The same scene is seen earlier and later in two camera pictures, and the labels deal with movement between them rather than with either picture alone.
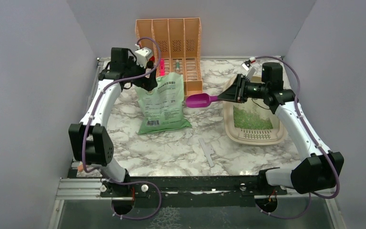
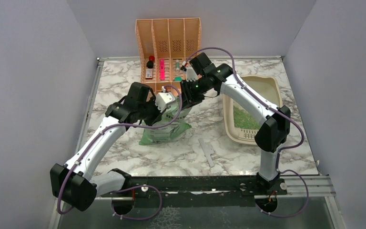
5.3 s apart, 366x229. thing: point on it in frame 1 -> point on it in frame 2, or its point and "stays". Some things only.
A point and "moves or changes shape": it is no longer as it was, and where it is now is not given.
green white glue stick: x=177 y=65 stays
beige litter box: x=250 y=122 stays
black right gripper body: x=249 y=89 -> x=193 y=90
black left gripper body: x=136 y=71 -> x=149 y=112
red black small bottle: x=150 y=64 stays
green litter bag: x=163 y=109 moves or changes shape
